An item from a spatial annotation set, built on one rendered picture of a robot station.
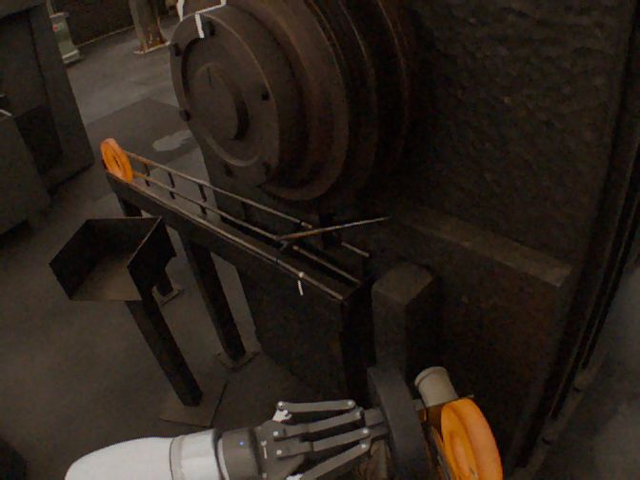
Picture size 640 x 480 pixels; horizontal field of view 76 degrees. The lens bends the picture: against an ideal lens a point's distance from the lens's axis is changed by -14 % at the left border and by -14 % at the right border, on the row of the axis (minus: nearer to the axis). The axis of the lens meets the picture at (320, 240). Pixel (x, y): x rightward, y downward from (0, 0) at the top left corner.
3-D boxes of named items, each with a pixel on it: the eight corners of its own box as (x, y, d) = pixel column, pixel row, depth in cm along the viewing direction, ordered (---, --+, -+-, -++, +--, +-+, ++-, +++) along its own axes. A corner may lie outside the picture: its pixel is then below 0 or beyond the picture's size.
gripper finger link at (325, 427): (280, 455, 54) (278, 446, 55) (368, 429, 55) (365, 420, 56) (271, 441, 51) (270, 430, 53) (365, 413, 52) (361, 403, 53)
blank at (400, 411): (386, 334, 57) (359, 342, 57) (430, 434, 44) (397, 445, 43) (396, 410, 65) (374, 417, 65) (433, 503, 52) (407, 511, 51)
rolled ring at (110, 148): (119, 153, 157) (128, 150, 158) (96, 134, 164) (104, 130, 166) (130, 192, 170) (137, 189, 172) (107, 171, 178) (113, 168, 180)
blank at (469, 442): (468, 470, 70) (448, 475, 69) (453, 384, 69) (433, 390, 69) (509, 520, 54) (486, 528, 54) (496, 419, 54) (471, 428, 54)
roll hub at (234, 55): (214, 152, 88) (178, 7, 71) (317, 194, 70) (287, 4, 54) (190, 165, 85) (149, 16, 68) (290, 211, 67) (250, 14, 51)
